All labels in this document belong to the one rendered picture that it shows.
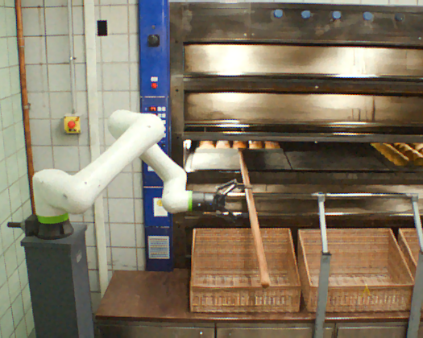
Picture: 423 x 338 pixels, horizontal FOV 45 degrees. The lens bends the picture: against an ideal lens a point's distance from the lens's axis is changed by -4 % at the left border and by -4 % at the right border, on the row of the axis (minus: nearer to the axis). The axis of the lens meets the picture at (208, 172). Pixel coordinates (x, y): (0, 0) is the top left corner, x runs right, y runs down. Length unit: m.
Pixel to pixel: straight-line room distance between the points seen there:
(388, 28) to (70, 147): 1.86
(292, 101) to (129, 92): 0.88
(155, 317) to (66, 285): 0.73
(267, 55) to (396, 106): 0.77
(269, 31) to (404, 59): 0.75
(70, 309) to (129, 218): 1.07
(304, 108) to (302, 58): 0.27
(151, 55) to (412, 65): 1.41
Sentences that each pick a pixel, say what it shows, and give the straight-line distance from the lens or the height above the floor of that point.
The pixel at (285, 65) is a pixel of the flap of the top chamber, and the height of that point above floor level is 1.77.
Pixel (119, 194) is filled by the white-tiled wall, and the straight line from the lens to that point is 3.01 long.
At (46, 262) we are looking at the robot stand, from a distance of 2.05.
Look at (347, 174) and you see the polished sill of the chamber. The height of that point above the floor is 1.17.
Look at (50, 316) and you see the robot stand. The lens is 2.16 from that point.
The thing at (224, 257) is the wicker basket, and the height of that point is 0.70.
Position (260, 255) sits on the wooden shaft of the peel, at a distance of 1.82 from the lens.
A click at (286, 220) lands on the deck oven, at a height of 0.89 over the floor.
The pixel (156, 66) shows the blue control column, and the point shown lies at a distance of 2.80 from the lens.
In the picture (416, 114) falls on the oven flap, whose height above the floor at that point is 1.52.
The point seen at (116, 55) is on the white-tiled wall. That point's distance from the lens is 2.86.
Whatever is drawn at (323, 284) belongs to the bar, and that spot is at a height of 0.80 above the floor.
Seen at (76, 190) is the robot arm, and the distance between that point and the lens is 1.83.
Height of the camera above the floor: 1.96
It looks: 16 degrees down
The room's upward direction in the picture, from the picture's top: straight up
